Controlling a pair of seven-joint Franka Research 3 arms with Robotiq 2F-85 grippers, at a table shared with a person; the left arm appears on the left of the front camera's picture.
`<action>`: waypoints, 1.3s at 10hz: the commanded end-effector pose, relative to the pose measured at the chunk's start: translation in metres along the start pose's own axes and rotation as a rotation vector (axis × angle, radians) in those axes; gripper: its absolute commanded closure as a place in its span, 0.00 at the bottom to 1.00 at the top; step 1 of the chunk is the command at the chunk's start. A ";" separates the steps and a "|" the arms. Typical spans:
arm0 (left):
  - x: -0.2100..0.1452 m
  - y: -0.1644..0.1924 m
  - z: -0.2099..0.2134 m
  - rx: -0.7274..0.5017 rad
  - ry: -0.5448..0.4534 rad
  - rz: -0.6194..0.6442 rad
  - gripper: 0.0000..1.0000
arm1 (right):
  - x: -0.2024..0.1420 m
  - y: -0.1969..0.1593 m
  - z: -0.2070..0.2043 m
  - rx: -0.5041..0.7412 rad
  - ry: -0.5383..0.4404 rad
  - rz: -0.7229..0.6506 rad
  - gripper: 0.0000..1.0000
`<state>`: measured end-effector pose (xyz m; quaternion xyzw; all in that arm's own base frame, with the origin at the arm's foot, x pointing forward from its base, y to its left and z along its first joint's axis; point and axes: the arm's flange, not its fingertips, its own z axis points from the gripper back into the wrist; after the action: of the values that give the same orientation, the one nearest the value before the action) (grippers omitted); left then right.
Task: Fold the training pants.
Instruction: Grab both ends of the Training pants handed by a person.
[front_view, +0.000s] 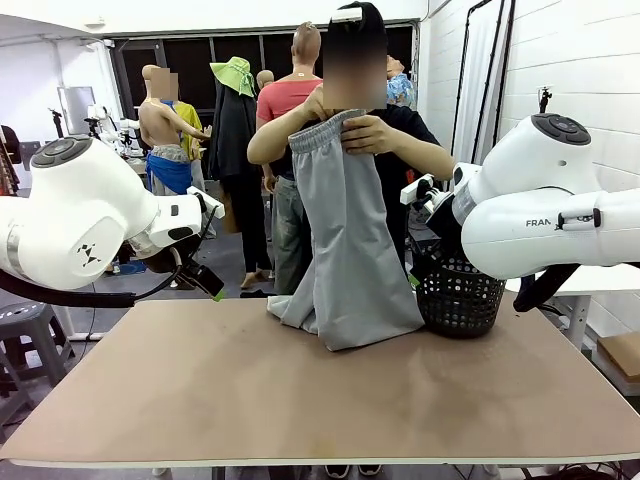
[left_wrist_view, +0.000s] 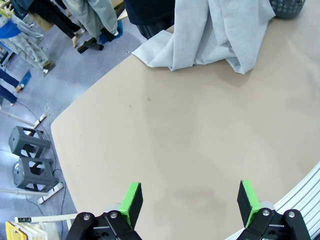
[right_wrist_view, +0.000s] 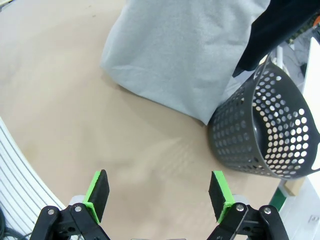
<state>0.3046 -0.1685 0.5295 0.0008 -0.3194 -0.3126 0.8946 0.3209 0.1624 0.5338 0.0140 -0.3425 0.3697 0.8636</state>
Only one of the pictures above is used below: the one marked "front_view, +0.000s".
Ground brown cardboard box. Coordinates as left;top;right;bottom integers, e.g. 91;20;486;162
597;332;640;384

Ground small white background robot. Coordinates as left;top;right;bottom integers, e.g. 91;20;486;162
84;104;141;151

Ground white side table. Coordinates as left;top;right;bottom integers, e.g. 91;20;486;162
504;264;640;351

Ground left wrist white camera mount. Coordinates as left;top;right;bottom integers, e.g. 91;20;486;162
187;185;226;219

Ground person in black t-shirt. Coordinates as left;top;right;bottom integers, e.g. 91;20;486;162
319;0;444;296

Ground person's left forearm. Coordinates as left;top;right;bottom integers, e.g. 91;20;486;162
384;127;455;184

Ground white backdrop curtain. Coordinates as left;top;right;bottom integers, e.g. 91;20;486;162
452;0;516;166

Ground person's right forearm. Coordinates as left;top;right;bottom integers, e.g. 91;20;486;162
247;102;314;166

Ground mannequin in blue floral shirt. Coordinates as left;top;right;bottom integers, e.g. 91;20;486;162
387;55;417;109

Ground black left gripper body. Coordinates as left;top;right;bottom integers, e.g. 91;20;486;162
185;264;225;297

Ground green sun hat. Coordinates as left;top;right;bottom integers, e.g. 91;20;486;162
209;56;257;99

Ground grey plastic stool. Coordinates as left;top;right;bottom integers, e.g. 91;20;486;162
0;302;76;389

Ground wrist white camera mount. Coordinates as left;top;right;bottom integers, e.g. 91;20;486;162
187;185;226;219
399;173;437;207

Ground mannequin in black coat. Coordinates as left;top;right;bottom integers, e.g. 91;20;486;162
208;82;275;291

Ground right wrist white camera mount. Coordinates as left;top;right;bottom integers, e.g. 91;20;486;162
399;173;437;207

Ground left arm black cable sleeve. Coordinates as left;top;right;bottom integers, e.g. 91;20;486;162
0;259;199;309

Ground grey framed wall panel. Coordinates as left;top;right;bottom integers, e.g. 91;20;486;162
57;85;96;136

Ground person's right hand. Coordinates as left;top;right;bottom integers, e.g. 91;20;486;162
302;85;326;121

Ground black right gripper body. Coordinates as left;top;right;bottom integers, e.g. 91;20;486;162
429;197;464;251

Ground person's black cap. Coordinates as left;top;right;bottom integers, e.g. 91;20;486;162
329;0;389;51

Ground mannequin in pink crop top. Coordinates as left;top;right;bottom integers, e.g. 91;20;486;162
255;20;326;296

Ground mannequin in yellow shirt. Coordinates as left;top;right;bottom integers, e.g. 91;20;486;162
172;99;206;161

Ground black tripod with camera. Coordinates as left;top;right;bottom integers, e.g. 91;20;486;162
47;107;69;139

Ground person's left hand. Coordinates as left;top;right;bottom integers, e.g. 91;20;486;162
339;115;390;156

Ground black perforated plastic basket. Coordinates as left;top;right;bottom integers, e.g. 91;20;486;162
415;249;507;340

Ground bare mannequin with blue wrap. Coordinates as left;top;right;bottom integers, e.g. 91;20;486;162
138;64;214;201

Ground grey mannequin jeans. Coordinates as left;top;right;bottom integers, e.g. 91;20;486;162
272;174;314;296

